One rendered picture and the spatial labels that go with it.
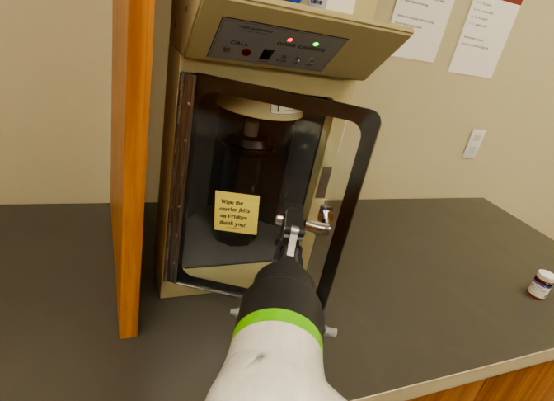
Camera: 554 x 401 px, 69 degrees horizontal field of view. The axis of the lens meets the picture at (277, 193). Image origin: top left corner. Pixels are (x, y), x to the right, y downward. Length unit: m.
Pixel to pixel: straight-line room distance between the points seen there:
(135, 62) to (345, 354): 0.62
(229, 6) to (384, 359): 0.67
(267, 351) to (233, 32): 0.41
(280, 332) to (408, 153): 1.22
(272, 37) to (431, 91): 0.96
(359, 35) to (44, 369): 0.69
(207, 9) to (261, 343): 0.39
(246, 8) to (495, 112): 1.34
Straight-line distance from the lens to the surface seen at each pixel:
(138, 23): 0.55
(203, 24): 0.57
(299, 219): 0.55
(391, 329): 0.93
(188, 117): 0.66
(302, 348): 0.38
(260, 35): 0.60
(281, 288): 0.43
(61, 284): 0.91
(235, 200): 0.69
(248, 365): 0.35
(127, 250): 0.67
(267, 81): 0.70
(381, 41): 0.67
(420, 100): 1.48
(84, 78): 1.10
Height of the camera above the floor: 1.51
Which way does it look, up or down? 25 degrees down
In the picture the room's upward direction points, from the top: 12 degrees clockwise
